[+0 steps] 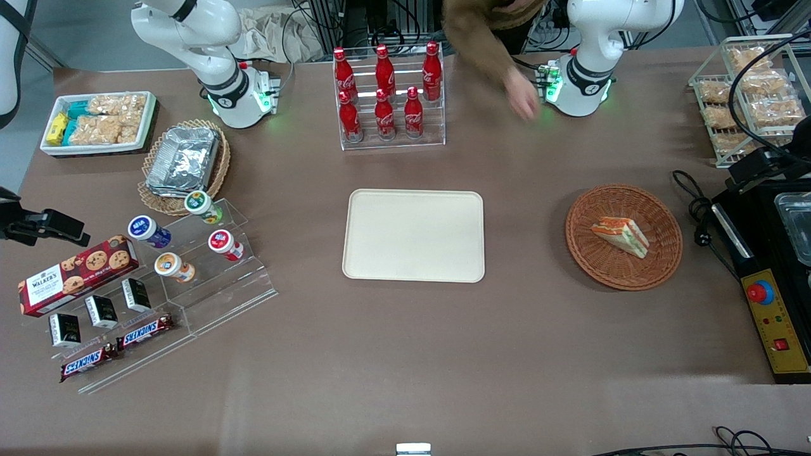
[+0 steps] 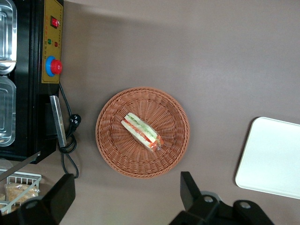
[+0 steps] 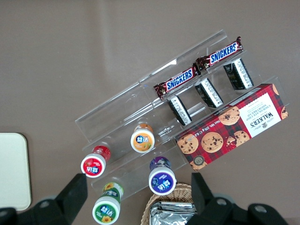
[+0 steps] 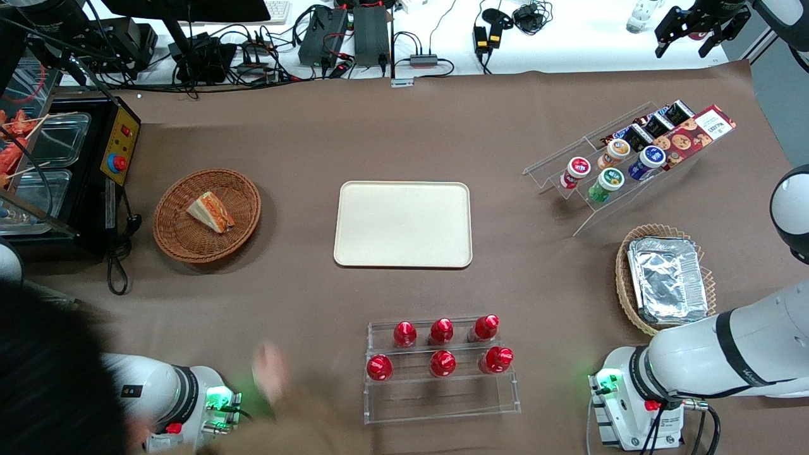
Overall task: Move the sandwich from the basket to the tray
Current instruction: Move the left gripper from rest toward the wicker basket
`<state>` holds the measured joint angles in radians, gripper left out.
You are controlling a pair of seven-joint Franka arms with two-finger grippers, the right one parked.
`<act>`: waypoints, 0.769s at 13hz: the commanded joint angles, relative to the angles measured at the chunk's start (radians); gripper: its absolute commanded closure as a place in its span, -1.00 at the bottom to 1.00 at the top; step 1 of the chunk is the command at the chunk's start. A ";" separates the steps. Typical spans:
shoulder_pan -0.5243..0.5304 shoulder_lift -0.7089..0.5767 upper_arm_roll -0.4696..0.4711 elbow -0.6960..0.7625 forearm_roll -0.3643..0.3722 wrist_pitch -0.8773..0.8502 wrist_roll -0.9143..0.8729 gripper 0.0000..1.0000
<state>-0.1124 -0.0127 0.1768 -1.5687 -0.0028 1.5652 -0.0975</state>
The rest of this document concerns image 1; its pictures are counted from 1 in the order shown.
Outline person's bare hand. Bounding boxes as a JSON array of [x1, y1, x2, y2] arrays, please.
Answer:
[[504, 66, 541, 122]]

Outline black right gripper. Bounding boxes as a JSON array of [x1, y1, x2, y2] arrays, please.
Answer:
[[0, 187, 91, 248]]

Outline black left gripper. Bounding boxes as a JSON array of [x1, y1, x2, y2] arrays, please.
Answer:
[[727, 130, 811, 189]]

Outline brown wicker basket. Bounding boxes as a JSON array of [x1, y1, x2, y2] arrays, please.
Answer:
[[565, 184, 684, 291]]

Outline purple gum bottle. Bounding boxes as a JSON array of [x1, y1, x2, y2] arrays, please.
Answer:
[[128, 215, 172, 249]]

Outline red gum bottle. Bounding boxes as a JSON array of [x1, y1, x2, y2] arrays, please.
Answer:
[[208, 229, 245, 262]]

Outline rice cracker bag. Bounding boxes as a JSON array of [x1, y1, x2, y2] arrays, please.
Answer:
[[713, 130, 756, 159], [729, 47, 771, 72], [703, 104, 749, 131], [751, 95, 806, 128], [700, 79, 733, 106], [741, 70, 790, 97], [89, 94, 147, 118], [70, 115, 125, 146]]

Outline green gum bottle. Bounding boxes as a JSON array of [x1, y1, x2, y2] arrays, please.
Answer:
[[184, 190, 224, 225]]

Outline triangular sandwich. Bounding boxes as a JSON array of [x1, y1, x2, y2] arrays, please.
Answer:
[[591, 217, 650, 259]]

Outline black table appliance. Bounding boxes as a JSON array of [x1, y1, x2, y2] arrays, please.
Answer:
[[710, 180, 811, 385]]

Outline yellow control panel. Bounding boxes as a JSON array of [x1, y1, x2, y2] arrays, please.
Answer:
[[741, 269, 811, 376]]

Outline cream plastic tray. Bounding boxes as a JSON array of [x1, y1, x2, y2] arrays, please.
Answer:
[[342, 189, 486, 284]]

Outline Snickers bar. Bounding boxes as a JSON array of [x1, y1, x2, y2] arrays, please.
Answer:
[[117, 315, 176, 351], [60, 344, 121, 383]]

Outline clear metal food container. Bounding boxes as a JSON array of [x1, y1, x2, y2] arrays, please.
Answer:
[[774, 192, 811, 267]]

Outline red Walkers cookie box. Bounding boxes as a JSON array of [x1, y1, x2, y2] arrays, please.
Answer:
[[18, 236, 140, 317]]

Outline orange gum bottle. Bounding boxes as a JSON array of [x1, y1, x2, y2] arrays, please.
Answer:
[[155, 252, 195, 283]]

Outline beige crumpled cloth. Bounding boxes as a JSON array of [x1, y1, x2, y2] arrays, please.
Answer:
[[231, 6, 324, 64]]

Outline black floor cables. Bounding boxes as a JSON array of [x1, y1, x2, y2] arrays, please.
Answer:
[[592, 426, 811, 456]]

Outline brown sleeved forearm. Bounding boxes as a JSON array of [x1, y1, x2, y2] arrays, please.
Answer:
[[442, 0, 549, 96]]

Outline white wire rack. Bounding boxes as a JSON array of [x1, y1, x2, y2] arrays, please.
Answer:
[[689, 35, 811, 168]]

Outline white rectangular snack tray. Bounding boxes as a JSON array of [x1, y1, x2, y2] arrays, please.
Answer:
[[39, 91, 158, 158]]

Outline clear acrylic bottle rack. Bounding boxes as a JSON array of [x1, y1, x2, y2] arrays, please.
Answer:
[[333, 43, 446, 151]]

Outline aluminium foil container stack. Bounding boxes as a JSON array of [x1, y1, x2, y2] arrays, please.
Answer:
[[146, 126, 220, 197]]

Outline light wicker basket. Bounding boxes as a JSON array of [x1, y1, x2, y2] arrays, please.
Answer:
[[137, 119, 231, 217]]

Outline small black box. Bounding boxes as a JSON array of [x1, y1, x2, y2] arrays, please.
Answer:
[[49, 313, 82, 348], [122, 279, 151, 313], [86, 295, 119, 329]]

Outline clear acrylic stepped display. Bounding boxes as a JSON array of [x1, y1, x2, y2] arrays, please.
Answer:
[[22, 198, 278, 395]]

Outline black power cable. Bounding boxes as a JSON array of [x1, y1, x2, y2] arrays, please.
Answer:
[[672, 170, 742, 279]]

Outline red emergency stop button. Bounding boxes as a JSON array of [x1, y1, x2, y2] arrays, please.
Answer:
[[746, 279, 775, 306]]

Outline red cola bottle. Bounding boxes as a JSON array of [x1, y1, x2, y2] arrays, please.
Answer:
[[423, 42, 442, 102], [338, 91, 363, 143], [374, 89, 397, 140], [375, 44, 397, 96], [404, 87, 424, 139], [334, 47, 357, 102]]

